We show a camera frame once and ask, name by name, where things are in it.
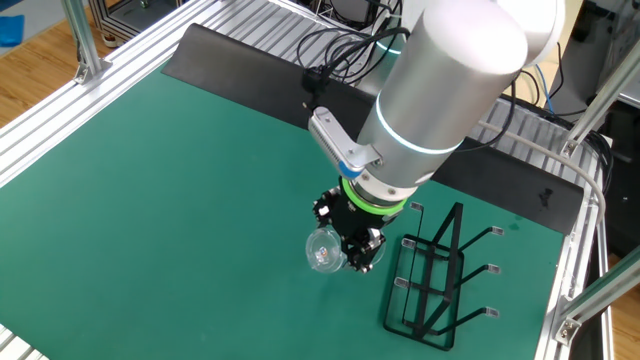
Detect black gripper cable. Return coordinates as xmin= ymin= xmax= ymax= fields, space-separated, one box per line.
xmin=299 ymin=27 xmax=411 ymax=109

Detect green table mat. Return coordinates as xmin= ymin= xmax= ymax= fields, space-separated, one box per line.
xmin=0 ymin=62 xmax=566 ymax=360

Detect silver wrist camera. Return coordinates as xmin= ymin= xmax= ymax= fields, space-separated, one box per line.
xmin=307 ymin=106 xmax=384 ymax=180

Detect clear glass cup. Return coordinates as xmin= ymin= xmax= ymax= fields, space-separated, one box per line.
xmin=304 ymin=225 xmax=387 ymax=275

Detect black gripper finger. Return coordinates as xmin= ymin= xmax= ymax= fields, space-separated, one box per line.
xmin=345 ymin=226 xmax=387 ymax=275
xmin=311 ymin=188 xmax=341 ymax=220

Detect black equipment case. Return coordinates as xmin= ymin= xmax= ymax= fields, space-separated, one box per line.
xmin=599 ymin=104 xmax=640 ymax=256

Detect aluminium frame post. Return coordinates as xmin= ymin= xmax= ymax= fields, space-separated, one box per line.
xmin=559 ymin=37 xmax=640 ymax=159
xmin=552 ymin=259 xmax=640 ymax=346
xmin=60 ymin=0 xmax=114 ymax=85

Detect black coiled cables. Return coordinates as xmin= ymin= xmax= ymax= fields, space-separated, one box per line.
xmin=297 ymin=0 xmax=406 ymax=86

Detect black framed cart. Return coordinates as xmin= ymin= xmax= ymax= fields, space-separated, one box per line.
xmin=89 ymin=0 xmax=189 ymax=49

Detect black table mat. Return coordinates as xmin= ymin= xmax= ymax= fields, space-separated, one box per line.
xmin=161 ymin=22 xmax=585 ymax=236

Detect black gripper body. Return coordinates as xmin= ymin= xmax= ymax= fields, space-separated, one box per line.
xmin=327 ymin=192 xmax=390 ymax=241

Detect black wire cup rack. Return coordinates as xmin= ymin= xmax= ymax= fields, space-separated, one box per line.
xmin=382 ymin=201 xmax=506 ymax=352

